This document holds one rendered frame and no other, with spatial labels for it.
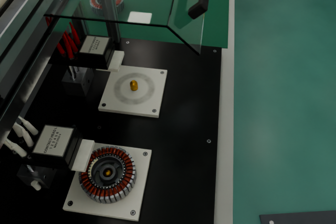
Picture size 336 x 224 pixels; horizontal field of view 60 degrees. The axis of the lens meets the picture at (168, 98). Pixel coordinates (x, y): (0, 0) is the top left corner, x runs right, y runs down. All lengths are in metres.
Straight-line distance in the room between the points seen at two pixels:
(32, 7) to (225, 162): 0.49
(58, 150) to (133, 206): 0.19
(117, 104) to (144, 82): 0.09
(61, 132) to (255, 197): 1.11
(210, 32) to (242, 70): 0.98
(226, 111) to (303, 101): 1.14
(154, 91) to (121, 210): 0.30
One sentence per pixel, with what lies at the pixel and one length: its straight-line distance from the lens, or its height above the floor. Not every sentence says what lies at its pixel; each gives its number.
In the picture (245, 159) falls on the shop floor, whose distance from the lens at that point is 1.56.
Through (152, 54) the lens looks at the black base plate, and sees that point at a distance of 0.85.
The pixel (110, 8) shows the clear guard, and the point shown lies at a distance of 0.52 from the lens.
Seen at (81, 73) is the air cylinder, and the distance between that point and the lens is 0.76.
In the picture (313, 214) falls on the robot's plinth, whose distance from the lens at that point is 1.54.
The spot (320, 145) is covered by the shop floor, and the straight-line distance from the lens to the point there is 1.74.
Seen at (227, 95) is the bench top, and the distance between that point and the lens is 0.79.
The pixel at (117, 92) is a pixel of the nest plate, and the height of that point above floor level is 0.78.
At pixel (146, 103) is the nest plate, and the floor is 0.78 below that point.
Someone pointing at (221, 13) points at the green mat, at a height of 0.75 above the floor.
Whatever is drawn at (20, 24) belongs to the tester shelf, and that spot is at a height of 1.10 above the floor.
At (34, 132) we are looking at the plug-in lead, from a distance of 0.58.
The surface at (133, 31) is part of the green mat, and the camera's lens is 0.96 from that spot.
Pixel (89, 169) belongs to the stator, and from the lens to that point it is 0.61.
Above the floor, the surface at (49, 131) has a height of 0.92.
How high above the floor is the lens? 1.36
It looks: 53 degrees down
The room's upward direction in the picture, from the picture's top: straight up
